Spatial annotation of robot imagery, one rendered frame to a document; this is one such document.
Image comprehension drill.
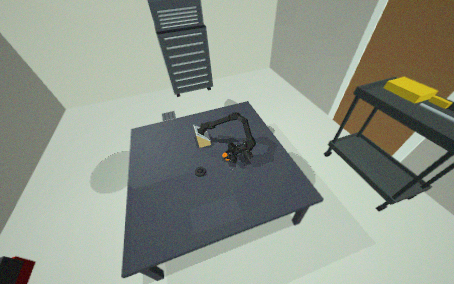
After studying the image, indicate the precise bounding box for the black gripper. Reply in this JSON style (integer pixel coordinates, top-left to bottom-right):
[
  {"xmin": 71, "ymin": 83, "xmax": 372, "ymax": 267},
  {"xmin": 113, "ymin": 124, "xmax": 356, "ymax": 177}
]
[{"xmin": 224, "ymin": 145, "xmax": 242, "ymax": 163}]

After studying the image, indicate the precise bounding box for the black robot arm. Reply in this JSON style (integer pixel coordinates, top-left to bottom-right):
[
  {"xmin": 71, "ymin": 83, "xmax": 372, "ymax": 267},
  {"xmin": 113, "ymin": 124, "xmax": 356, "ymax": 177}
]
[{"xmin": 197, "ymin": 112, "xmax": 256, "ymax": 160}]

